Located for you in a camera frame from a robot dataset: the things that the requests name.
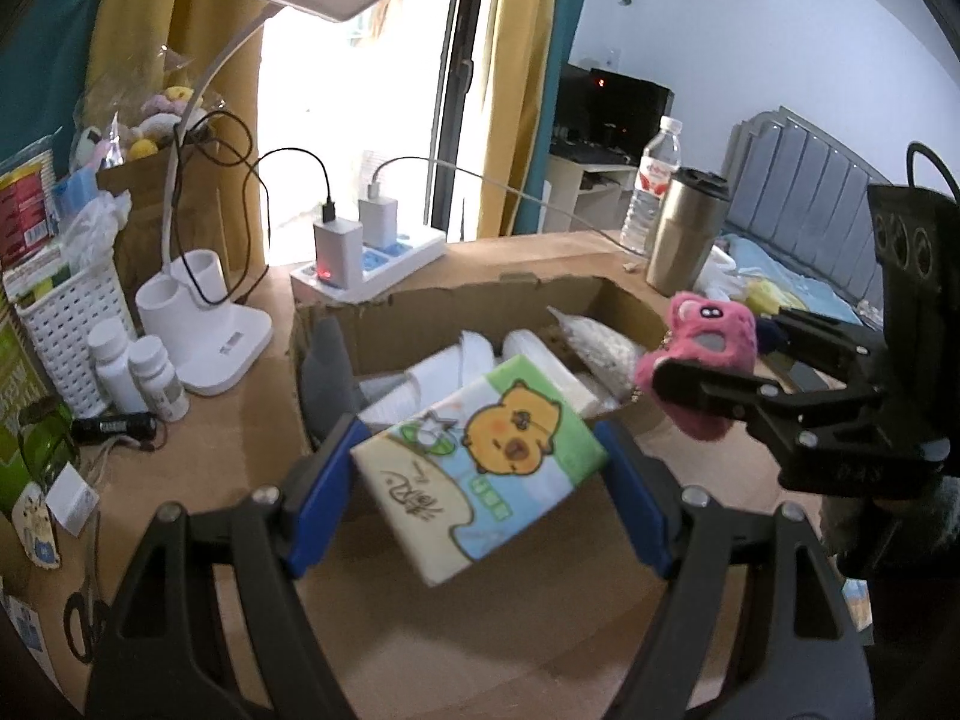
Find large white charger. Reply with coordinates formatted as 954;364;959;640
313;219;366;291

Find crumpled white plastic bag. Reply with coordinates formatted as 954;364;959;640
60;191;134;275

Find black charging cable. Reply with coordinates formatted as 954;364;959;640
172;109;338;308

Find pink plush toy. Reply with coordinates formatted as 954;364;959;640
634;291;758;440

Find white desk lamp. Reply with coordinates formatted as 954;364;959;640
135;0;392;396

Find brown cardboard box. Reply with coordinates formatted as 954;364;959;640
289;275;676;548

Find long thin charging cable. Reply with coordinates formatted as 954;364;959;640
371;156;646;260

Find grey padded headboard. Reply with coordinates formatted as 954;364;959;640
724;106;893;308

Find black flashlight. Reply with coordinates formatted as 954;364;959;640
71;412;158;445

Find bag of white beads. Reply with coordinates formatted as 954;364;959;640
546;306;647;395

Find black sliding door frame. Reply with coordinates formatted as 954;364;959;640
424;0;511;230

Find clear plastic water bottle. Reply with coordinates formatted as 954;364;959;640
621;116;685;256

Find small white pill bottle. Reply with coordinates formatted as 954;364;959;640
127;336;190;421

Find cartoon printed tissue packet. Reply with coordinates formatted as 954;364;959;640
351;355;608;587

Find white perforated basket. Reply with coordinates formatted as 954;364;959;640
15;270;140;421

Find green tinted glasses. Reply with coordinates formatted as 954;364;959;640
15;401;80;496

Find blue pack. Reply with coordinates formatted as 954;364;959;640
56;169;102;215

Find small white charger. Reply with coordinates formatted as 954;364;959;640
358;195;396;247

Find light blue bed sheet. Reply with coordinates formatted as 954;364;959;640
712;232;886;331

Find clear plastic packet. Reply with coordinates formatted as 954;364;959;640
501;330;623;421

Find stainless steel tumbler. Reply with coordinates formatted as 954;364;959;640
645;167;732;297

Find black computer case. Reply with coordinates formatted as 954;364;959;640
559;64;593;143

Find red label package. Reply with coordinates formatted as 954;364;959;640
0;165;61;267

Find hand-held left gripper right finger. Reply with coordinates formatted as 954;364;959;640
592;420;878;720

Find yellow curtain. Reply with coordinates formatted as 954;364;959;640
86;0;267;263
480;0;560;237

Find white computer desk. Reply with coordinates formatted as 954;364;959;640
540;142;646;233

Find white tissue paper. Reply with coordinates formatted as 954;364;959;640
358;330;500;428

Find yellow tissue packet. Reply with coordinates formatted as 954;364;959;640
739;277;788;316

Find white power strip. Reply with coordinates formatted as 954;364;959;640
290;229;449;306

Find black keyboard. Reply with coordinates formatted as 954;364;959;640
550;136;635;166

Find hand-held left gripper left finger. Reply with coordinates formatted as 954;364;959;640
86;412;368;720

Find brown paper bag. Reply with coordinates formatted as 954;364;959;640
97;141;226;293

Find teal curtain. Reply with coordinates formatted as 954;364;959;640
0;0;121;166
536;0;593;233

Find black handled scissors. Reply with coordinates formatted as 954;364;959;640
64;525;113;665

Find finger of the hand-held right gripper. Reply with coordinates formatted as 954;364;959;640
757;311;886;383
652;361;886;466

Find cartoon printed card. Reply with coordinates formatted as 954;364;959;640
11;480;61;567

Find clear bag of plush toys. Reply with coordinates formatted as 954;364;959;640
75;86;218;166

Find large white pill bottle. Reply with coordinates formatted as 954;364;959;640
88;317;140;413

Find small white box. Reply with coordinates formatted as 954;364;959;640
45;463;101;535

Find black computer monitor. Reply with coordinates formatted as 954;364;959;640
589;67;672;158

